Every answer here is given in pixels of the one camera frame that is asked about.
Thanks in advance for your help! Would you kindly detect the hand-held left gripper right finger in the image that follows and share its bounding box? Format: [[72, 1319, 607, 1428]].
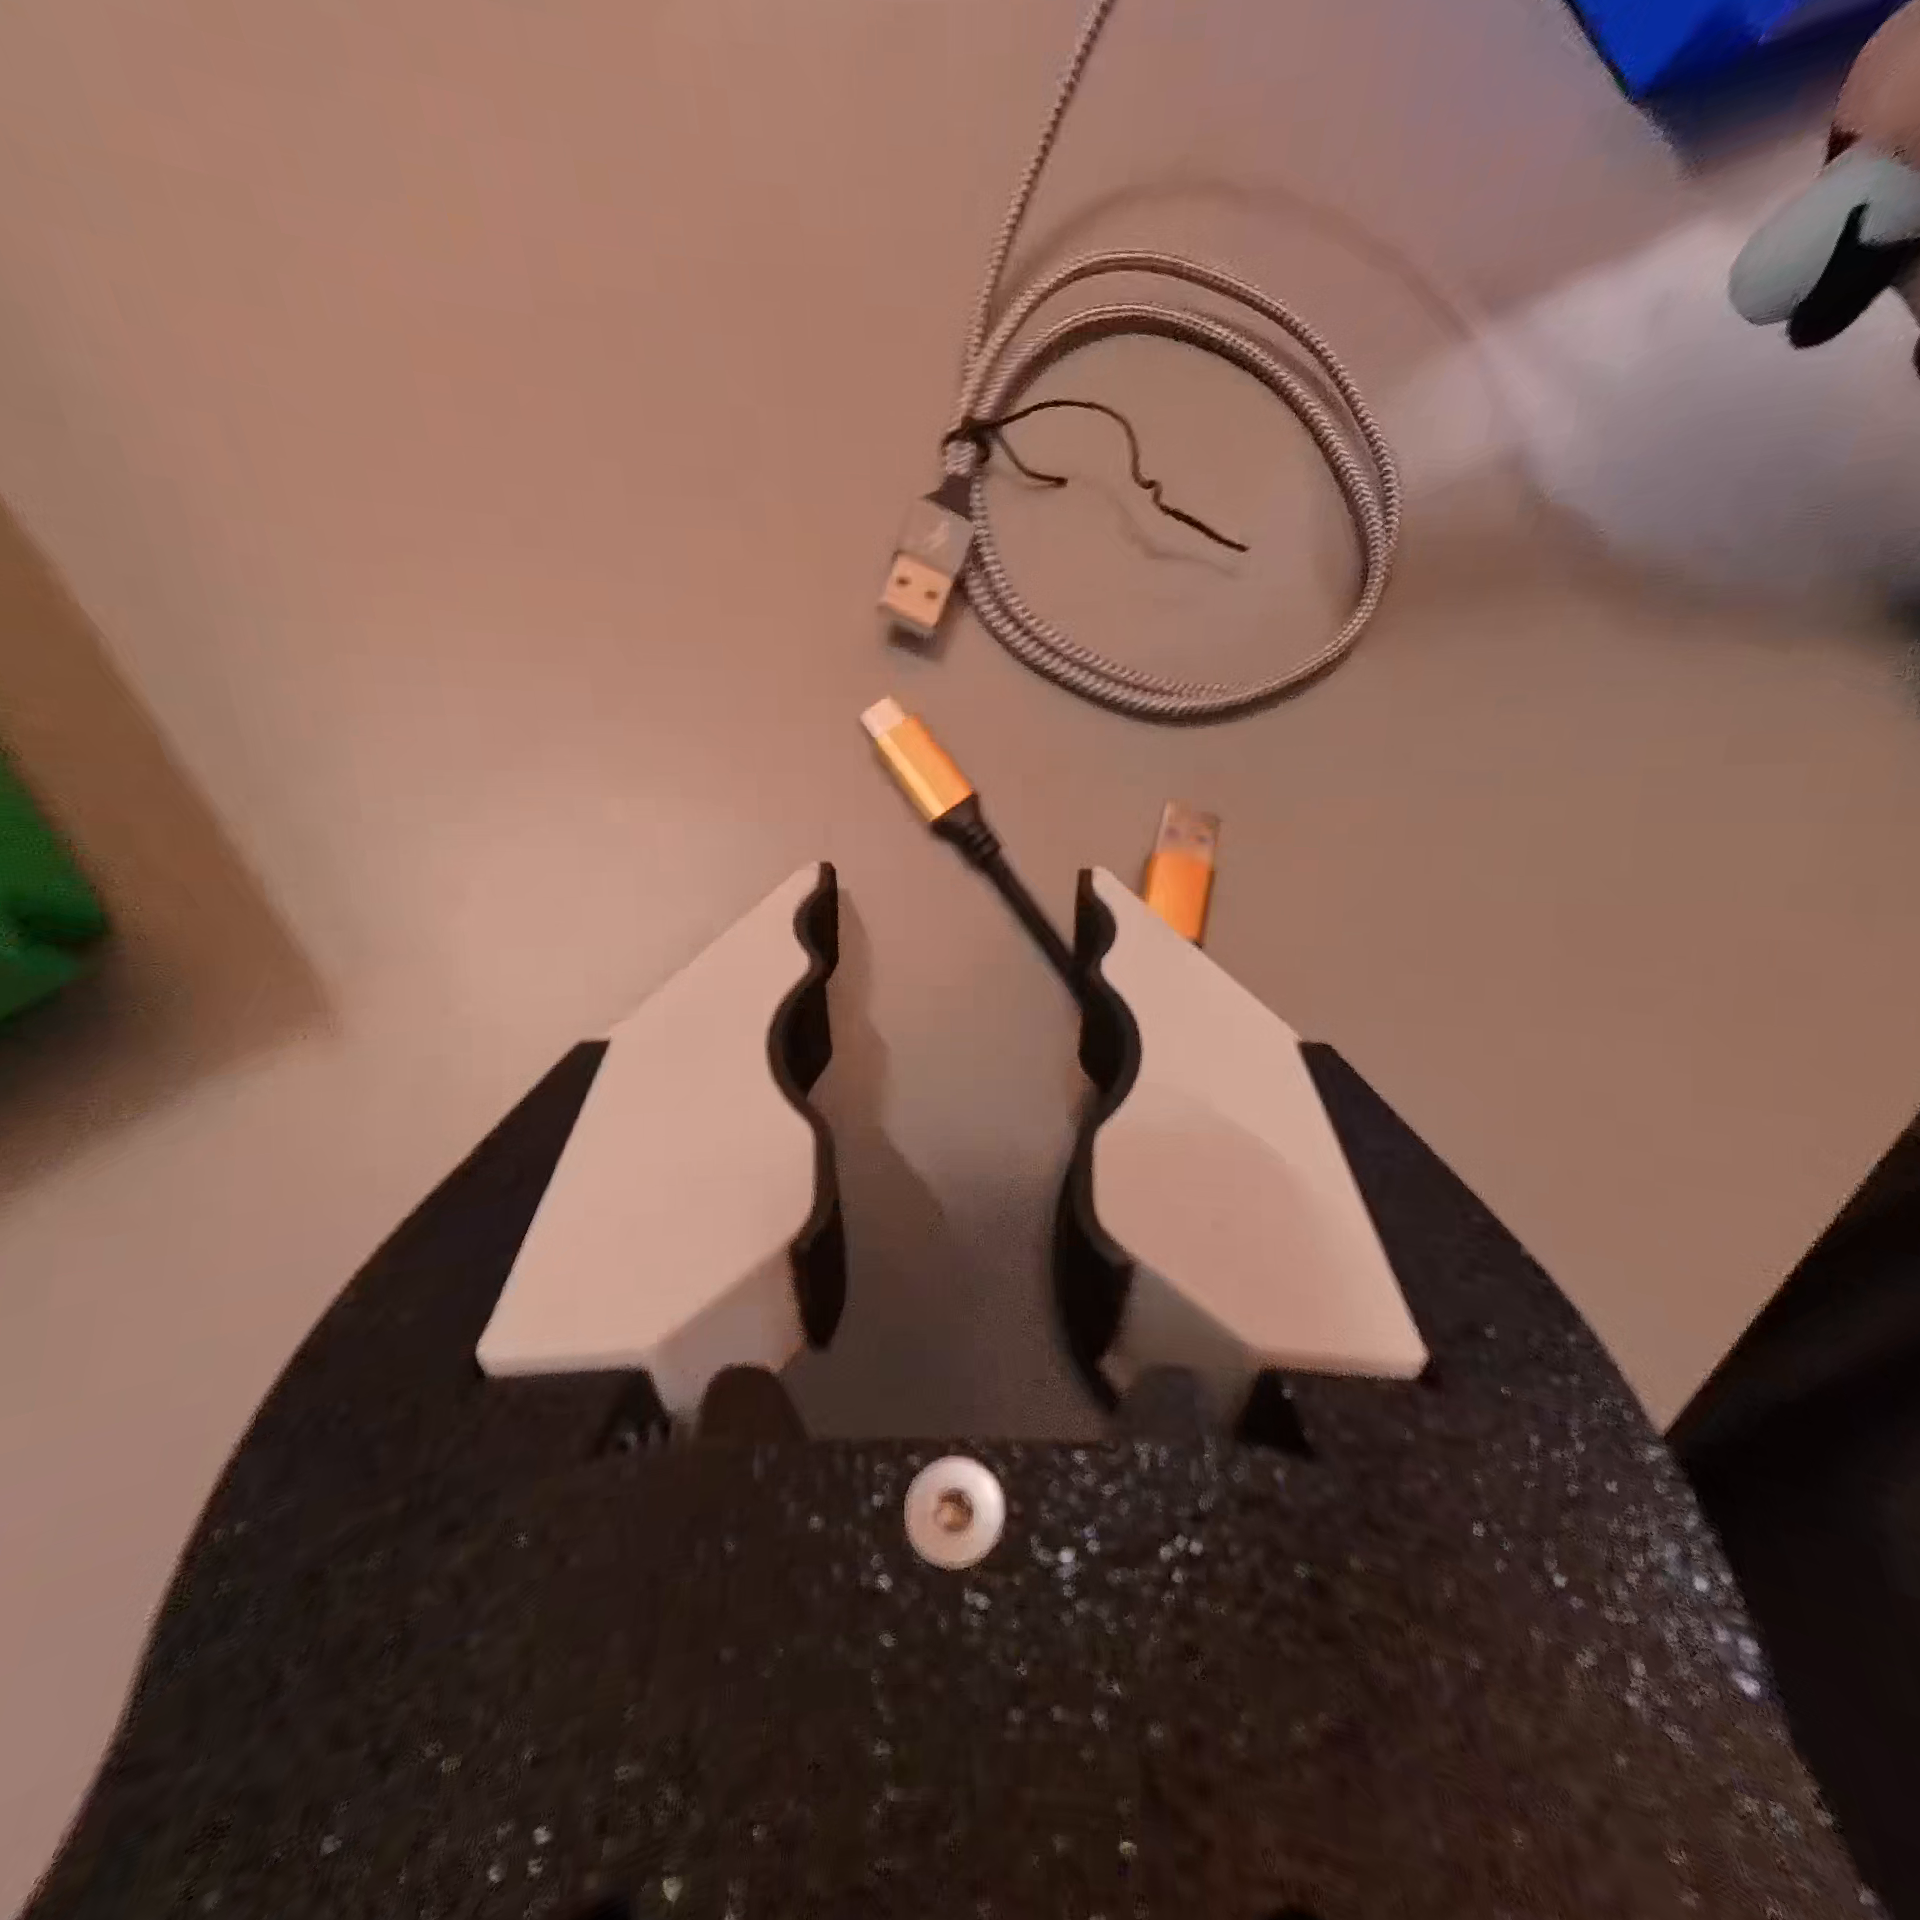
[[1054, 864, 1431, 1431]]

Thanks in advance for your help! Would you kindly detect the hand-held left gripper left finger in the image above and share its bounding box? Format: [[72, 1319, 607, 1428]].
[[475, 859, 847, 1424]]

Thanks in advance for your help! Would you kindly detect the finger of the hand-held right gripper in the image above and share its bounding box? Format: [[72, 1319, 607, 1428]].
[[1386, 224, 1881, 603]]

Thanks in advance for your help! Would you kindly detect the blue plastic bin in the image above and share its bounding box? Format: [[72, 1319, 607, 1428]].
[[1560, 0, 1871, 105]]

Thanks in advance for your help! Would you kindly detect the black cable with orange plugs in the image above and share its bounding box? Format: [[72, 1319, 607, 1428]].
[[858, 694, 1229, 1039]]

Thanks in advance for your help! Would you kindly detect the green plastic bin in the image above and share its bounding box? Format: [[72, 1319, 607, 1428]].
[[0, 743, 116, 1041]]

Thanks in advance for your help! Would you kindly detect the grey braided USB cable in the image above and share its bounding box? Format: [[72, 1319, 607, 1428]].
[[874, 0, 1406, 726]]

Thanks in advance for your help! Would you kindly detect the grey desk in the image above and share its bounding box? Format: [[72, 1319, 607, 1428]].
[[0, 0, 1920, 1920]]

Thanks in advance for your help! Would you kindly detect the black twist tie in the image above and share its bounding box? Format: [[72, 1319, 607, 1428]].
[[942, 399, 1253, 554]]

